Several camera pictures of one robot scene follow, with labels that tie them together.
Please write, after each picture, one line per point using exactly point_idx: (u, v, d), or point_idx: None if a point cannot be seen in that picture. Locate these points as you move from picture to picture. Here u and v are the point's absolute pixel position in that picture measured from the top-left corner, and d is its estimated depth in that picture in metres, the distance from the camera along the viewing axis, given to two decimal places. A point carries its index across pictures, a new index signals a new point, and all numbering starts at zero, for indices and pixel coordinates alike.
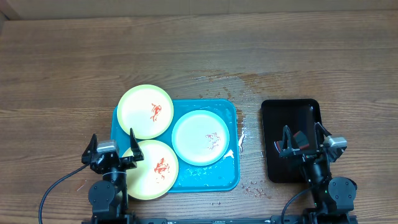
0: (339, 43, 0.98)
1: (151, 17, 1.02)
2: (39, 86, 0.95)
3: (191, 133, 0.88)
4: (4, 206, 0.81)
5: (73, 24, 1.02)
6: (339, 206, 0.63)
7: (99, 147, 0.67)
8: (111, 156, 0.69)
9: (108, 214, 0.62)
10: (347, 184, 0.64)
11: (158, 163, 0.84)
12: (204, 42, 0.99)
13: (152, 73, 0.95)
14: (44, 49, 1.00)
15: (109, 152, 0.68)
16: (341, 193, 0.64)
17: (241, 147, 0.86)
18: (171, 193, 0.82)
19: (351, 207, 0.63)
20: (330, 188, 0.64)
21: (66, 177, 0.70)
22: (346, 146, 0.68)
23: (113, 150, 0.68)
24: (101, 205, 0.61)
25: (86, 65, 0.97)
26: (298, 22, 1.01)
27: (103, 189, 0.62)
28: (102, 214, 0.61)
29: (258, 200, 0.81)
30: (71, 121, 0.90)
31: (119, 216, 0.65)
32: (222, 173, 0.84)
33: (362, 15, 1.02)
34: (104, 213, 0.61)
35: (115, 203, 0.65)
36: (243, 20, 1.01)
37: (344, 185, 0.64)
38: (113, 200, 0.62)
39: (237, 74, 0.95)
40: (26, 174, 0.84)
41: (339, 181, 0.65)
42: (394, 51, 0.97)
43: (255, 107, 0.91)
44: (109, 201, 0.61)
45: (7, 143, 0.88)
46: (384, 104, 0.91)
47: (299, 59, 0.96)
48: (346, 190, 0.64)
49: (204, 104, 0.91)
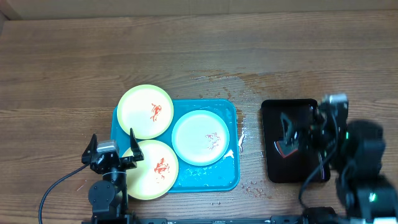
0: (339, 43, 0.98)
1: (151, 17, 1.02)
2: (39, 86, 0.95)
3: (191, 134, 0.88)
4: (4, 207, 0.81)
5: (73, 24, 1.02)
6: (366, 148, 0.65)
7: (100, 146, 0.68)
8: (111, 156, 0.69)
9: (108, 214, 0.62)
10: (374, 130, 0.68)
11: (158, 163, 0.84)
12: (204, 42, 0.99)
13: (152, 73, 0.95)
14: (44, 49, 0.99)
15: (109, 152, 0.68)
16: (366, 135, 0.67)
17: (241, 147, 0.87)
18: (171, 193, 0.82)
19: (379, 144, 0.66)
20: (351, 131, 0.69)
21: (65, 178, 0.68)
22: (346, 101, 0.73)
23: (113, 149, 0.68)
24: (100, 205, 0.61)
25: (86, 65, 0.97)
26: (298, 22, 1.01)
27: (103, 190, 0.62)
28: (102, 214, 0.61)
29: (258, 200, 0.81)
30: (71, 121, 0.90)
31: (119, 216, 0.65)
32: (222, 173, 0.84)
33: (362, 16, 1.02)
34: (103, 213, 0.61)
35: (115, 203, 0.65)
36: (243, 20, 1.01)
37: (369, 130, 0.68)
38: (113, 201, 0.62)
39: (237, 74, 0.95)
40: (26, 174, 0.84)
41: (360, 125, 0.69)
42: (394, 51, 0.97)
43: (256, 107, 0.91)
44: (109, 203, 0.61)
45: (6, 143, 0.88)
46: (384, 104, 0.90)
47: (299, 59, 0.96)
48: (370, 134, 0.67)
49: (204, 104, 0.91)
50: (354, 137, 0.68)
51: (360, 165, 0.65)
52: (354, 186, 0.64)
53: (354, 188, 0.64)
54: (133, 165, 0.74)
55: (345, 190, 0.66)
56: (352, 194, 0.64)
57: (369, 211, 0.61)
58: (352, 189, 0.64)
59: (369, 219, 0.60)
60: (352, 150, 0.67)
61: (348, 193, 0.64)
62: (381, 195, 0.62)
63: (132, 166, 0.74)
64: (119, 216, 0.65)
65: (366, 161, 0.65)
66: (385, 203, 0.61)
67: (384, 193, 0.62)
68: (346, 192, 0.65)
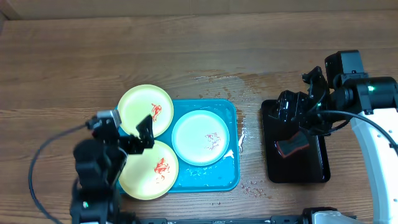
0: (339, 43, 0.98)
1: (151, 17, 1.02)
2: (39, 86, 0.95)
3: (191, 134, 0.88)
4: (4, 207, 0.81)
5: (72, 23, 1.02)
6: (346, 56, 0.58)
7: (99, 112, 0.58)
8: (107, 123, 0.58)
9: (92, 173, 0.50)
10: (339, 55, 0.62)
11: (158, 163, 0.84)
12: (204, 42, 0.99)
13: (152, 73, 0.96)
14: (44, 49, 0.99)
15: (104, 118, 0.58)
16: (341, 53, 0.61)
17: (241, 147, 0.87)
18: (171, 193, 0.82)
19: (357, 52, 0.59)
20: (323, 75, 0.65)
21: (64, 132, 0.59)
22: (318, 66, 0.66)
23: (111, 117, 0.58)
24: (86, 159, 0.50)
25: (86, 65, 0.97)
26: (298, 22, 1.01)
27: (92, 144, 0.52)
28: (86, 171, 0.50)
29: (258, 200, 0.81)
30: (71, 121, 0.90)
31: (107, 185, 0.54)
32: (222, 173, 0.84)
33: (362, 16, 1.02)
34: (87, 169, 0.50)
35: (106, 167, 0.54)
36: (242, 20, 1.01)
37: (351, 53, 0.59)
38: (100, 158, 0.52)
39: (237, 74, 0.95)
40: (26, 174, 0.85)
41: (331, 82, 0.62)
42: (394, 51, 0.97)
43: (255, 107, 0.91)
44: (94, 156, 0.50)
45: (6, 143, 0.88)
46: None
47: (299, 59, 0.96)
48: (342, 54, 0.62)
49: (204, 104, 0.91)
50: (331, 60, 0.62)
51: (349, 73, 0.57)
52: (351, 83, 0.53)
53: (351, 84, 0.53)
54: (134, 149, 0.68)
55: (337, 93, 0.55)
56: (351, 89, 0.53)
57: (369, 100, 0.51)
58: (350, 86, 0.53)
59: (369, 109, 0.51)
60: (334, 71, 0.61)
61: (345, 89, 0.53)
62: (380, 84, 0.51)
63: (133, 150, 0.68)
64: (107, 184, 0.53)
65: (350, 63, 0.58)
66: (385, 94, 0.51)
67: (382, 83, 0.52)
68: (342, 90, 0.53)
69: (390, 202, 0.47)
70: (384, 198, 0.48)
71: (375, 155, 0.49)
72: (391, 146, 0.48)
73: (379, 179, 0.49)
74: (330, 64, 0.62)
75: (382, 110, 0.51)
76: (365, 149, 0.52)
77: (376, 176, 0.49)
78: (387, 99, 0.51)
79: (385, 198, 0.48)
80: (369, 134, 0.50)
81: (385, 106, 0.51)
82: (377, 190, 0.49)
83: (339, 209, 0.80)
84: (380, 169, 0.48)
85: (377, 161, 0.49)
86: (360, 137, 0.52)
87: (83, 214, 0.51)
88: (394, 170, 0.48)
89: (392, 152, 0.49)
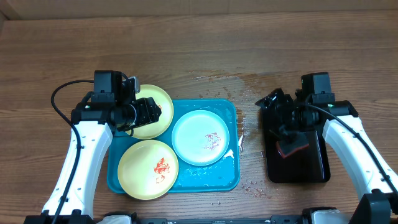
0: (339, 43, 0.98)
1: (151, 17, 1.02)
2: (39, 86, 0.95)
3: (191, 133, 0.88)
4: (4, 206, 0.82)
5: (72, 24, 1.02)
6: (317, 78, 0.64)
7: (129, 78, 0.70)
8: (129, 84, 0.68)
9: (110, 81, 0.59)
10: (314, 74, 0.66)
11: (158, 163, 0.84)
12: (204, 42, 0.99)
13: (152, 73, 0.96)
14: (44, 49, 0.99)
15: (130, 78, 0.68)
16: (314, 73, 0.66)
17: (241, 147, 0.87)
18: (171, 193, 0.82)
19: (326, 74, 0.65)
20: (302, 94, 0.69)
21: (83, 81, 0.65)
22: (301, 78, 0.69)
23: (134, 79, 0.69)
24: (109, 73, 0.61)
25: (86, 65, 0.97)
26: (298, 22, 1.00)
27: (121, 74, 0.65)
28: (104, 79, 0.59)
29: (258, 200, 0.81)
30: None
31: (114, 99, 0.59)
32: (222, 173, 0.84)
33: (363, 15, 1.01)
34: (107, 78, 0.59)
35: (117, 89, 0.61)
36: (242, 20, 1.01)
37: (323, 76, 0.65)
38: (116, 78, 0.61)
39: (237, 74, 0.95)
40: (26, 174, 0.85)
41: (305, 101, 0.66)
42: (394, 51, 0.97)
43: (256, 107, 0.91)
44: (112, 71, 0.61)
45: (6, 143, 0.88)
46: (384, 104, 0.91)
47: (299, 59, 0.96)
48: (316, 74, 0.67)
49: (204, 104, 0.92)
50: (305, 79, 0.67)
51: (319, 93, 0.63)
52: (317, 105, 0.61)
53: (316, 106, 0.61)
54: (143, 115, 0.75)
55: (308, 112, 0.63)
56: (318, 111, 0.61)
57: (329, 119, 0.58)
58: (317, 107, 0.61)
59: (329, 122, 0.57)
60: (307, 89, 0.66)
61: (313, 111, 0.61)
62: (339, 105, 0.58)
63: (142, 115, 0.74)
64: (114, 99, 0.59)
65: (319, 88, 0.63)
66: (341, 110, 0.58)
67: (339, 105, 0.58)
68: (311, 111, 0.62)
69: (365, 174, 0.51)
70: (362, 178, 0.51)
71: (345, 145, 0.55)
72: (355, 136, 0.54)
73: (354, 165, 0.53)
74: (304, 84, 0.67)
75: (344, 119, 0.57)
76: (337, 145, 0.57)
77: (352, 165, 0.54)
78: (344, 111, 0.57)
79: (364, 180, 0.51)
80: (334, 130, 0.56)
81: (343, 114, 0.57)
82: (357, 178, 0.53)
83: (339, 209, 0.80)
84: (350, 151, 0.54)
85: (347, 149, 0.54)
86: (333, 142, 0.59)
87: (84, 114, 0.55)
88: (364, 154, 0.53)
89: (357, 141, 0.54)
